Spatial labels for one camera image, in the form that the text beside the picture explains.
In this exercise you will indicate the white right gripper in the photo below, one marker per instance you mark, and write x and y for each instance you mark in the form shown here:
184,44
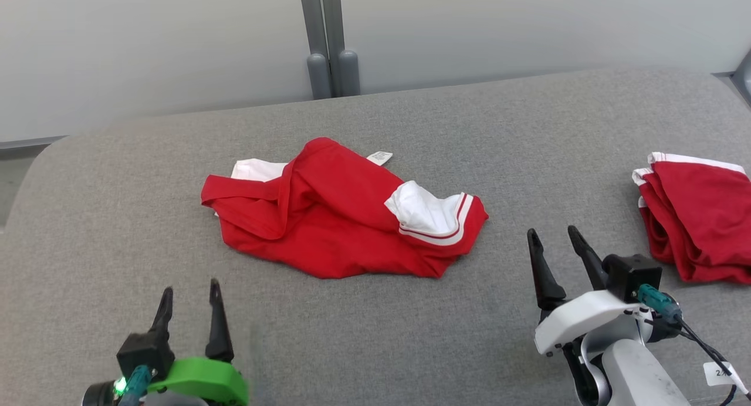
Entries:
587,315

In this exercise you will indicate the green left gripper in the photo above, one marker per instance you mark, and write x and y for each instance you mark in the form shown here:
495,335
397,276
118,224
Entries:
205,379

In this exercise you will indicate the red garment with black print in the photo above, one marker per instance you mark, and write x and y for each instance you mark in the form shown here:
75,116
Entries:
698,218

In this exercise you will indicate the red garment with white sleeves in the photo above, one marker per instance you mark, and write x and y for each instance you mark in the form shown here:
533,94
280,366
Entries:
340,224

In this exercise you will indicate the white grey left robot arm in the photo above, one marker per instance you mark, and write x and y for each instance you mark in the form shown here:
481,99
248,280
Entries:
176,400

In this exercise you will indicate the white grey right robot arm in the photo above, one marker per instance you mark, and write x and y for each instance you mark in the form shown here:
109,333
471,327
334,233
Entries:
639,376

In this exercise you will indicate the grey fabric sofa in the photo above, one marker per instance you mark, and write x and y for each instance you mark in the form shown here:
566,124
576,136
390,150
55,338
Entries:
375,324

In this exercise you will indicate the grey corner fixture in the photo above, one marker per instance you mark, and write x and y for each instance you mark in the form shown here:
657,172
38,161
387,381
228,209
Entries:
744,77

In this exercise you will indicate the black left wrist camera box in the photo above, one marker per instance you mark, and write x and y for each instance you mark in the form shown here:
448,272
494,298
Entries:
144,350

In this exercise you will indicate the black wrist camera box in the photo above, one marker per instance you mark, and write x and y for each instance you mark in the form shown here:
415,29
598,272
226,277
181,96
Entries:
144,350
631,274

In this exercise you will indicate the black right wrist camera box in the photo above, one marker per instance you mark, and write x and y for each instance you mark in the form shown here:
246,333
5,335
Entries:
631,274

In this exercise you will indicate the grey round post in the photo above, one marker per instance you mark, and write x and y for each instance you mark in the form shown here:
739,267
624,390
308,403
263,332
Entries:
320,77
348,71

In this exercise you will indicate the grey upright partition frame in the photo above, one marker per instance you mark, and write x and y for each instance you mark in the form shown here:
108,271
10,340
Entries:
325,16

